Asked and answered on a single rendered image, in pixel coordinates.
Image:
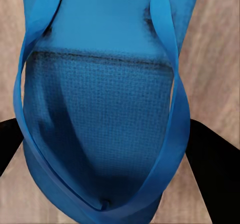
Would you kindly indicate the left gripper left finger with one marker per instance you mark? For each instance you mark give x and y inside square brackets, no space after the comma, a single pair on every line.
[10,139]

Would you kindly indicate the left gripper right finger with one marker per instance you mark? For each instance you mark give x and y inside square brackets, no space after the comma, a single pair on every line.
[215,164]

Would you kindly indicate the sandal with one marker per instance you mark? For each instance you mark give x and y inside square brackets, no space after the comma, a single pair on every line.
[100,139]

